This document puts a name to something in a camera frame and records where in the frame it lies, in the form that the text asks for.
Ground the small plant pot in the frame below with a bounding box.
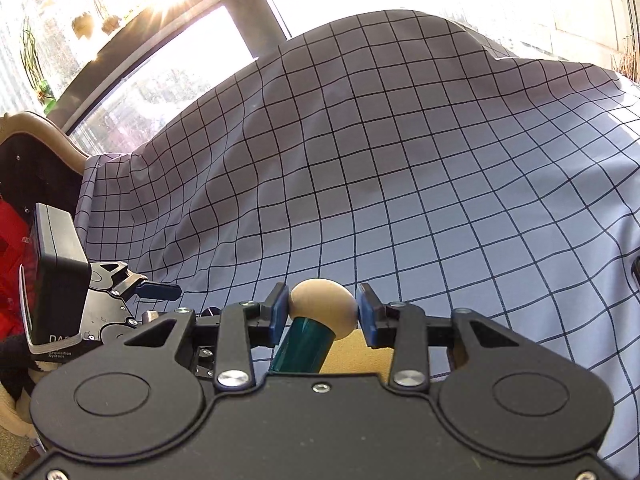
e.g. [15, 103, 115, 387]
[72, 11, 97, 39]
[100, 11, 124, 37]

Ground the beige makeup sponge green handle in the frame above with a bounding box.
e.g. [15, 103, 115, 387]
[269, 278, 359, 375]

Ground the window frame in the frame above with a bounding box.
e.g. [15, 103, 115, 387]
[45, 0, 293, 133]

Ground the chair with beige edge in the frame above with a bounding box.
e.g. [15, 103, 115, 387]
[0, 111, 90, 211]

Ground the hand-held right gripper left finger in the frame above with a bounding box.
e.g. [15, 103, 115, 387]
[124, 282, 292, 391]

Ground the checked white bedsheet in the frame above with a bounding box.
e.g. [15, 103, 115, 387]
[75, 7, 640, 467]

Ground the green plant holder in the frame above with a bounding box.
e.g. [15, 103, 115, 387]
[34, 79, 58, 117]

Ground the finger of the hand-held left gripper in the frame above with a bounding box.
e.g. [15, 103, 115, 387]
[134, 280, 182, 302]

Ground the person's left forearm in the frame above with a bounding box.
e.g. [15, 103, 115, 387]
[0, 334, 56, 443]

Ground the red bag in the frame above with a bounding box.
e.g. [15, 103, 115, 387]
[0, 199, 37, 333]

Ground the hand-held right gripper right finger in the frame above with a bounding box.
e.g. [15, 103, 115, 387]
[357, 283, 521, 390]

